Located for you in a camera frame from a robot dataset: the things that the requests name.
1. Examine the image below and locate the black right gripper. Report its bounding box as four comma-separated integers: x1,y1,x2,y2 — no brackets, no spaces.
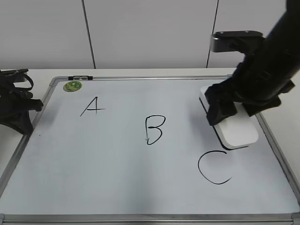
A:
205,51,295,126

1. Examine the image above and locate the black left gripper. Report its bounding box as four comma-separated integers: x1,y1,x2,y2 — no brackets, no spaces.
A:
0,69,44,135

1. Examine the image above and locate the white rectangular board eraser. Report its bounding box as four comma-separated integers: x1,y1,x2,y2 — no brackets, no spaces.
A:
198,86,259,150

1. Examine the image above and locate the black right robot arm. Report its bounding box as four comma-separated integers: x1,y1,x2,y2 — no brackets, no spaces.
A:
204,0,300,126

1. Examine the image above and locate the green round magnet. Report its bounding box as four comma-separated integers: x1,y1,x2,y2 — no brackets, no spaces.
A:
63,81,83,92

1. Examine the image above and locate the black metal hanging clip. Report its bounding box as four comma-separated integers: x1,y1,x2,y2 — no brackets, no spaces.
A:
68,75,93,81

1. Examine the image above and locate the white framed whiteboard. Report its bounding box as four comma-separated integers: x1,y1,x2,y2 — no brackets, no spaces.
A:
0,76,300,224

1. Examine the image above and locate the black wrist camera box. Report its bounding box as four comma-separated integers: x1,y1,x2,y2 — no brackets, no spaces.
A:
210,30,264,55

